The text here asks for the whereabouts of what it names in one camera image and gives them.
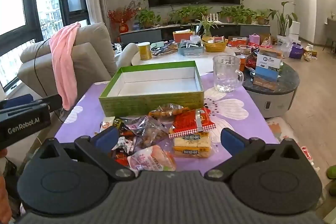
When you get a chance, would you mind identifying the purple gift bag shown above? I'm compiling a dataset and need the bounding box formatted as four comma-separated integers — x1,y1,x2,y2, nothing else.
288,42,304,58

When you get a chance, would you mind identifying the black framed window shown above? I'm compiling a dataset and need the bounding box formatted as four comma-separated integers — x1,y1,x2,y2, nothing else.
0,0,91,92

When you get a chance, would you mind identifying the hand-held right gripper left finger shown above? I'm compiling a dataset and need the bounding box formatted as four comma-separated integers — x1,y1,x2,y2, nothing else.
33,126,135,182

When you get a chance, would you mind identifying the brown box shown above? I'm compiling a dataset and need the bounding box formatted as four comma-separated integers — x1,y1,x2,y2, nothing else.
252,76,279,91

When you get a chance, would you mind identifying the small green potted plant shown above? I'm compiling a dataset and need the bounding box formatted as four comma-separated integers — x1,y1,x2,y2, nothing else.
256,10,271,25

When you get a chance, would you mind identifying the black yellow snack packet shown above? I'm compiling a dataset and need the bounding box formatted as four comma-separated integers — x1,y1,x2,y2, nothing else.
113,117,126,133

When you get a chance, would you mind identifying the grey television cabinet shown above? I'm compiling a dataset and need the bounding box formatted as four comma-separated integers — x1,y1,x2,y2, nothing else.
119,22,271,44

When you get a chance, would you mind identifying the pink box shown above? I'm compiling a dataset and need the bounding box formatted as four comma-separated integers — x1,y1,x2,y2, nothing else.
248,33,260,46

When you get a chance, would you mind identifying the green cardboard box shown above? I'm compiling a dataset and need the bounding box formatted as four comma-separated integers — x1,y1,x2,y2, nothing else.
99,61,205,117

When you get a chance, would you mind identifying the beige armchair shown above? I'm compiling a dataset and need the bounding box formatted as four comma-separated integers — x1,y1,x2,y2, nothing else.
17,22,139,109

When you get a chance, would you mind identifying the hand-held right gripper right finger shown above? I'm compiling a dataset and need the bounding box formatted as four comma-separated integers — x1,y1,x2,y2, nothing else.
204,127,313,182

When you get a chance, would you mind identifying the spider plant in vase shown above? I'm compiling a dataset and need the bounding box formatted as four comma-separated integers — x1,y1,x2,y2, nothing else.
195,12,219,38

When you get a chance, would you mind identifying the orange tissue box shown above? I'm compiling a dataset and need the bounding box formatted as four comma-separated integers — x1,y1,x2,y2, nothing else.
172,29,194,43

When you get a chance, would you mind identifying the wide green potted plant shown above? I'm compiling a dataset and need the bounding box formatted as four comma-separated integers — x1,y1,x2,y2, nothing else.
217,6,257,24

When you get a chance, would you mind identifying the clear orange snack packet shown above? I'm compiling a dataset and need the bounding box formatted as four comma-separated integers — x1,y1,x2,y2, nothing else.
148,104,190,120

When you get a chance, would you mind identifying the orange jelly cup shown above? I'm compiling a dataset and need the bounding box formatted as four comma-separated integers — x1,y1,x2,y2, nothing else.
100,120,116,133

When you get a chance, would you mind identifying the person's left forearm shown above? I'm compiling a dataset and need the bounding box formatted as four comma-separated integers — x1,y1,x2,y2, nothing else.
0,148,13,223

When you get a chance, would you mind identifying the blue white box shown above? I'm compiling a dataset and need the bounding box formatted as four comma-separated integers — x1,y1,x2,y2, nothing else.
253,52,282,83

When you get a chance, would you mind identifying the dark patterned flat box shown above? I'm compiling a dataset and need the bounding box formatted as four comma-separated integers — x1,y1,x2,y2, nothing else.
152,40,179,57

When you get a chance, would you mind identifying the glass mug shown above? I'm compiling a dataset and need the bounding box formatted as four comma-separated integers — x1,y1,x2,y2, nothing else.
213,55,245,93

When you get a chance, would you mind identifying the floral rug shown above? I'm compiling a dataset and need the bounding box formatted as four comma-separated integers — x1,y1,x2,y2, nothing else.
265,117,324,170

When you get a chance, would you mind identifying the gold can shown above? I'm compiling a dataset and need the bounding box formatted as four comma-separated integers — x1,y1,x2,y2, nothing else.
138,42,152,61

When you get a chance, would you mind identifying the yellow woven basket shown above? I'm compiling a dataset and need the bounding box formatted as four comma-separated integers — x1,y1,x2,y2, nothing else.
203,38,228,53

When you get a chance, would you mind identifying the white oval coffee table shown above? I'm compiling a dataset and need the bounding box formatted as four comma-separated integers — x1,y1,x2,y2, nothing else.
131,43,248,75

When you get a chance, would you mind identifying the blue grey basket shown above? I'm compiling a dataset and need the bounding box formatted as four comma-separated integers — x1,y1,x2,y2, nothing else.
177,40,205,54

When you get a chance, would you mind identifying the pink snack packet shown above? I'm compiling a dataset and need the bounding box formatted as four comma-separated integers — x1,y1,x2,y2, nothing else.
127,145,177,177

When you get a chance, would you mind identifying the red white box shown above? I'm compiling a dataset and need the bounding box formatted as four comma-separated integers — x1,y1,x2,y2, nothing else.
227,36,249,48

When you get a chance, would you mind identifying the dark round side table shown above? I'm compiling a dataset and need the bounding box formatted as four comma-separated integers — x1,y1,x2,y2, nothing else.
241,60,300,119

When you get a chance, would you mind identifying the red snack bag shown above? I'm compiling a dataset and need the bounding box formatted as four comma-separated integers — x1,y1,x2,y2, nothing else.
245,51,260,69

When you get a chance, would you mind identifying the clear packet of brown snacks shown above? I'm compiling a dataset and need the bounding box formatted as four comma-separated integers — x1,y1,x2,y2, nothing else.
123,116,171,154

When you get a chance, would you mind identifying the purple floral tablecloth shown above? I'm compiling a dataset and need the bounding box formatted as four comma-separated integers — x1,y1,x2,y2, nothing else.
54,72,279,161

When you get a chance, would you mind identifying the tall plant in white pot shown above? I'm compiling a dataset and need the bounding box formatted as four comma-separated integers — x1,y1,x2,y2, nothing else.
267,1,299,42

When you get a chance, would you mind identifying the pink cloth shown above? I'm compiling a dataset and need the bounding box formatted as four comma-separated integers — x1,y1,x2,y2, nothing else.
49,22,81,111

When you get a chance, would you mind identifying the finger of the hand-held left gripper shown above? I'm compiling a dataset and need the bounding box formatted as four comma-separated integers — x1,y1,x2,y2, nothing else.
35,94,64,112

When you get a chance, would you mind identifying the small red snack packet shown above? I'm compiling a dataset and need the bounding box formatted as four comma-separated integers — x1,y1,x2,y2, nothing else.
112,149,132,167

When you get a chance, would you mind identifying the yellow cracker packet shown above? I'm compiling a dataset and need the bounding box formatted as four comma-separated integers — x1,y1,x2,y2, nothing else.
173,132,211,159

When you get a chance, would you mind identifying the red flower arrangement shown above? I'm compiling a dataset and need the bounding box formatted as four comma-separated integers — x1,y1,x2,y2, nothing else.
107,0,142,33

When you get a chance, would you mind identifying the black cable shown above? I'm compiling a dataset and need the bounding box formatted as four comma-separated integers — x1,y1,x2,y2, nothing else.
34,38,66,123

